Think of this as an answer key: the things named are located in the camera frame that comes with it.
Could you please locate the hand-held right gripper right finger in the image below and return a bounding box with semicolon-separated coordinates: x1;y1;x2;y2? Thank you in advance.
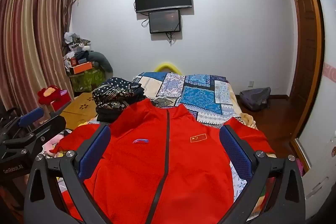
219;124;306;224

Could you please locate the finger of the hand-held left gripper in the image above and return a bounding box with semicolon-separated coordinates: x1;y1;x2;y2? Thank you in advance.
0;115;67;159
0;107;45;143

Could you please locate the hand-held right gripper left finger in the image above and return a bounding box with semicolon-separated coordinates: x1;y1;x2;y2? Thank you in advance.
24;124;113;224

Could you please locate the red zip jacket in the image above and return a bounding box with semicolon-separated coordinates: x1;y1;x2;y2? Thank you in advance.
49;99;276;224

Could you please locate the dark patterned clothes pile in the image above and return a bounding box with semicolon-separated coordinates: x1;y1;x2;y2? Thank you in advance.
92;77;147;123

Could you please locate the pink cloth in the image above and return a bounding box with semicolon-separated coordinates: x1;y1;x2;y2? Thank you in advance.
42;134;65;157

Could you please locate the red plush flower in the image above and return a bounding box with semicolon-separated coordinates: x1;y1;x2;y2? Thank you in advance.
37;85;61;105

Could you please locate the red gift box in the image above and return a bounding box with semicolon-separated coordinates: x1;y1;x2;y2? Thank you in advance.
50;90;73;112

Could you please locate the beige blanket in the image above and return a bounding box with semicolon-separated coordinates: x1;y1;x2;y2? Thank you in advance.
238;112;260;130

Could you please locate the yellow flower-print mat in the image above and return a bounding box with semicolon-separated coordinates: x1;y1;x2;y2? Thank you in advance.
60;92;100;130

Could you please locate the grey backpack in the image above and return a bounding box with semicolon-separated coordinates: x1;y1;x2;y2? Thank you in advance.
239;87;271;112

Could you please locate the green patterned cloth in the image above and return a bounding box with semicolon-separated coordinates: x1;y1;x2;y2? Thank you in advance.
70;68;106;93

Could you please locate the blue patchwork bedspread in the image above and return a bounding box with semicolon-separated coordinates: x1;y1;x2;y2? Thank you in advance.
133;72;260;199

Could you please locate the orange box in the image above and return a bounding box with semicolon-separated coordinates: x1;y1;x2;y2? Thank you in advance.
73;62;93;74

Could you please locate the striped red curtain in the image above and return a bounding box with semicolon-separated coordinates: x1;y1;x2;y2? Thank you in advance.
0;0;77;117

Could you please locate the clutter pile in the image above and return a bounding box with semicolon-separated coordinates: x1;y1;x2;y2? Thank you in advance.
62;32;93;67

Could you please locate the grey bundled cloth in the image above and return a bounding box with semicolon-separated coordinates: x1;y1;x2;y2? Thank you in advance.
88;51;114;74

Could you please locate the brown wooden door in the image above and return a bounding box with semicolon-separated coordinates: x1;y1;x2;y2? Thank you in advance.
288;0;326;141

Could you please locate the yellow ring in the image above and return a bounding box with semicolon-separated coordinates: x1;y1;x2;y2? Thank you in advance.
154;63;183;75

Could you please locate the pink wall decal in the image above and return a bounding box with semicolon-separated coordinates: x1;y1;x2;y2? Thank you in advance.
324;62;336;76

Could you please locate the small black wall monitor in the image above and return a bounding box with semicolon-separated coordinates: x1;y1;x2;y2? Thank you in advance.
148;9;181;34

